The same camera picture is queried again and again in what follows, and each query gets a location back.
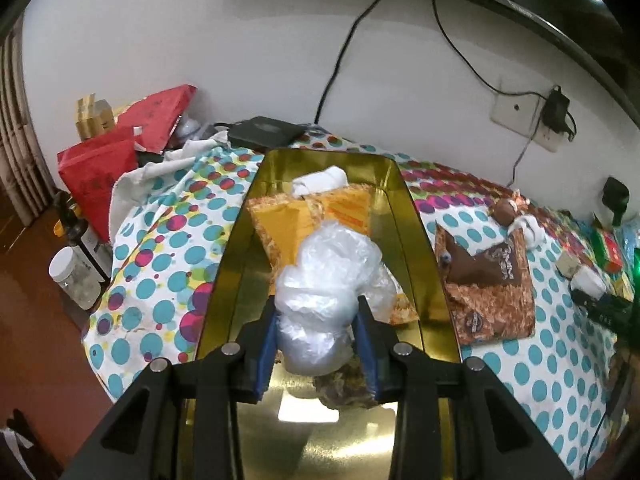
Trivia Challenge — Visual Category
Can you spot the gold tin box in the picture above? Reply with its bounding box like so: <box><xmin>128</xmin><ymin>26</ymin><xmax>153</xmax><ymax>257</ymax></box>
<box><xmin>177</xmin><ymin>147</ymin><xmax>463</xmax><ymax>480</ymax></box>

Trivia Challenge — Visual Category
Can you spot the camouflage patterned cloth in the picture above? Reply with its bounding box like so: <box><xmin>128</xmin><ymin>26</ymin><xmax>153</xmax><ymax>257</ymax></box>
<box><xmin>314</xmin><ymin>352</ymin><xmax>382</xmax><ymax>409</ymax></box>

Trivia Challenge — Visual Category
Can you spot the polka dot tablecloth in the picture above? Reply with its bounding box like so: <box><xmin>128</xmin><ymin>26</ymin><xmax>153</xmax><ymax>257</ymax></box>
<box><xmin>81</xmin><ymin>129</ymin><xmax>640</xmax><ymax>480</ymax></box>

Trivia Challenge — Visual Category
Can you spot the black set-top box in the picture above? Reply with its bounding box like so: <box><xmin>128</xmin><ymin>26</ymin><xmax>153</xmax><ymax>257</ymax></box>
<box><xmin>226</xmin><ymin>115</ymin><xmax>307</xmax><ymax>151</ymax></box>

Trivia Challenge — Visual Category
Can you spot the small white roll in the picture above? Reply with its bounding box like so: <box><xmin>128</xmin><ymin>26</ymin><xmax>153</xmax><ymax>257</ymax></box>
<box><xmin>570</xmin><ymin>264</ymin><xmax>607</xmax><ymax>299</ymax></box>

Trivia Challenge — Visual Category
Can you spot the dark glass bottle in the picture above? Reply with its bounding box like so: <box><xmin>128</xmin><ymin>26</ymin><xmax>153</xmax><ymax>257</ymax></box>
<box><xmin>54</xmin><ymin>191</ymin><xmax>112</xmax><ymax>282</ymax></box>

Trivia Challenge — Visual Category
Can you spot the beige wall socket plate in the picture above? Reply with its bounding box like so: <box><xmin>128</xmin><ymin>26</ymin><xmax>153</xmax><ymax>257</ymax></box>
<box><xmin>489</xmin><ymin>91</ymin><xmax>564</xmax><ymax>154</ymax></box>

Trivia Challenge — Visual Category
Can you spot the white patterned cloth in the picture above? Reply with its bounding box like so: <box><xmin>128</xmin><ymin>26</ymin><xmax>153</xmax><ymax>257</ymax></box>
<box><xmin>0</xmin><ymin>426</ymin><xmax>37</xmax><ymax>480</ymax></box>

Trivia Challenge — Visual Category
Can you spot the thin black adapter cable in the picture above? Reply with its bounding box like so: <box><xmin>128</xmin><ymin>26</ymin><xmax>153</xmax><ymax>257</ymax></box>
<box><xmin>506</xmin><ymin>125</ymin><xmax>547</xmax><ymax>189</ymax></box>

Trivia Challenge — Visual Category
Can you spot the tan cardboard box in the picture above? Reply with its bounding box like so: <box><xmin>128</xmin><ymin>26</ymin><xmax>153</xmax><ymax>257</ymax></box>
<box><xmin>74</xmin><ymin>93</ymin><xmax>117</xmax><ymax>139</ymax></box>

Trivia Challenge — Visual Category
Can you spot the clear plastic bag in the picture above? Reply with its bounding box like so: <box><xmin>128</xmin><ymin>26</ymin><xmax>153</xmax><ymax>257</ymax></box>
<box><xmin>275</xmin><ymin>222</ymin><xmax>398</xmax><ymax>376</ymax></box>

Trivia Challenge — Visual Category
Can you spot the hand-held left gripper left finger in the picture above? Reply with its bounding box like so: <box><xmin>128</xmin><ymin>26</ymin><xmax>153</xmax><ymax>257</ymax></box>
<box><xmin>60</xmin><ymin>305</ymin><xmax>281</xmax><ymax>480</ymax></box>

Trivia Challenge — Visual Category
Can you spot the large red paper bag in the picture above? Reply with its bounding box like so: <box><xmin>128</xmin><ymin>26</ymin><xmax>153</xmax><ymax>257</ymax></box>
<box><xmin>56</xmin><ymin>126</ymin><xmax>139</xmax><ymax>244</ymax></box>

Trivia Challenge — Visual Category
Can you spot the black cable to adapter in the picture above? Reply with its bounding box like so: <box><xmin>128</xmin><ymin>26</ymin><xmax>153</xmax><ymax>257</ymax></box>
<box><xmin>431</xmin><ymin>0</ymin><xmax>547</xmax><ymax>99</ymax></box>

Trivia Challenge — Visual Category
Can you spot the green red carton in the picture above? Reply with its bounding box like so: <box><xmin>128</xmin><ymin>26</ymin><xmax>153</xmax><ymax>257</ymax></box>
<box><xmin>594</xmin><ymin>226</ymin><xmax>627</xmax><ymax>274</ymax></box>

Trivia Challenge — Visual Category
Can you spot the clear plastic jar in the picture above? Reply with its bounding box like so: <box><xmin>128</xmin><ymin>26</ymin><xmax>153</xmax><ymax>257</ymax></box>
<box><xmin>47</xmin><ymin>246</ymin><xmax>104</xmax><ymax>312</ymax></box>

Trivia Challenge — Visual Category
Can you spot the yellow snack bag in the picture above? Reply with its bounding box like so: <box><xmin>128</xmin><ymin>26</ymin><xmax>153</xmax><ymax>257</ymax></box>
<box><xmin>246</xmin><ymin>183</ymin><xmax>421</xmax><ymax>327</ymax></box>

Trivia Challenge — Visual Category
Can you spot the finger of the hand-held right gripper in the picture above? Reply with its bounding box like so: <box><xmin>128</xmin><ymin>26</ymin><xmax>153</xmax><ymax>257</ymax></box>
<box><xmin>570</xmin><ymin>286</ymin><xmax>608</xmax><ymax>312</ymax></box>

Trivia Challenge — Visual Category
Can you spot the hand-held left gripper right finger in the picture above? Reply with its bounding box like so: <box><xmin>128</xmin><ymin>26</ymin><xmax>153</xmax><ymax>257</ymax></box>
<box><xmin>352</xmin><ymin>295</ymin><xmax>573</xmax><ymax>480</ymax></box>

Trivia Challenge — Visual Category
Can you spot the flat red bag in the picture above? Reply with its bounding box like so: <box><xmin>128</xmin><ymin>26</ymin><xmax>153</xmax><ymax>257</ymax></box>
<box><xmin>116</xmin><ymin>84</ymin><xmax>199</xmax><ymax>154</ymax></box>

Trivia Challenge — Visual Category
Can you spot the brown patterned box lid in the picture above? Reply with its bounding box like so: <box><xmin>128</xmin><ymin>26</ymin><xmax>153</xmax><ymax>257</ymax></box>
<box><xmin>434</xmin><ymin>221</ymin><xmax>537</xmax><ymax>347</ymax></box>

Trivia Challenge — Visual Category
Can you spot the black cable to set-top box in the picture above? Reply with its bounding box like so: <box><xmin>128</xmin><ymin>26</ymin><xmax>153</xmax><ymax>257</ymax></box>
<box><xmin>314</xmin><ymin>0</ymin><xmax>394</xmax><ymax>127</ymax></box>

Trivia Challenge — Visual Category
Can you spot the brown orange toy figure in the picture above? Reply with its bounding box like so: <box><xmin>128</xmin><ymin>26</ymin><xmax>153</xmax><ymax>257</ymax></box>
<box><xmin>491</xmin><ymin>197</ymin><xmax>532</xmax><ymax>225</ymax></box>

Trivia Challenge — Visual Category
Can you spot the black clamp mount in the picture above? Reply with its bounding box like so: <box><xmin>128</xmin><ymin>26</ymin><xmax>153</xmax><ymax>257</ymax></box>
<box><xmin>601</xmin><ymin>175</ymin><xmax>632</xmax><ymax>227</ymax></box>

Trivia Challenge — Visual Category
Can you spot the dark wooden chair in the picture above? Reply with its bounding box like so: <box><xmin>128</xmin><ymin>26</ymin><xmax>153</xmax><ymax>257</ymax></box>
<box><xmin>0</xmin><ymin>406</ymin><xmax>67</xmax><ymax>480</ymax></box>

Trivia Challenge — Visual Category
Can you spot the black power adapter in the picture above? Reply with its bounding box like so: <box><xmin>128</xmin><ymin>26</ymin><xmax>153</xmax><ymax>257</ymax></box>
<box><xmin>542</xmin><ymin>86</ymin><xmax>577</xmax><ymax>140</ymax></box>

